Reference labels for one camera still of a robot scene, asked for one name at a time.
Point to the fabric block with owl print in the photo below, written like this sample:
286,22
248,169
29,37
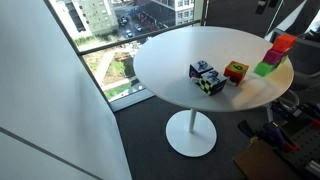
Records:
200,68

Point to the orange plastic block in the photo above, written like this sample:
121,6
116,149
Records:
284,42

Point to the magenta plastic block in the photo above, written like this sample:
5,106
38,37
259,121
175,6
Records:
272,56

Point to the green plastic block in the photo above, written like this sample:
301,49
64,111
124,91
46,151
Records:
264,69

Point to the orange fabric block number nine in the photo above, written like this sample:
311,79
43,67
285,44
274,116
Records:
236,70

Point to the fabric block with zebra print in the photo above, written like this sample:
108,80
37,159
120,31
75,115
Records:
213,83

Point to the dark blue clamp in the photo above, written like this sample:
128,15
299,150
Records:
311,110
276,135

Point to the black pegboard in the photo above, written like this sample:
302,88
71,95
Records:
308,143

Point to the brown board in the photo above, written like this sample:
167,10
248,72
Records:
260,163

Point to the black window frame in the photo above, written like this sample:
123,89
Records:
150,34

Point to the white table pedestal base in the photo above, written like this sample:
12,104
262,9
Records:
190,136

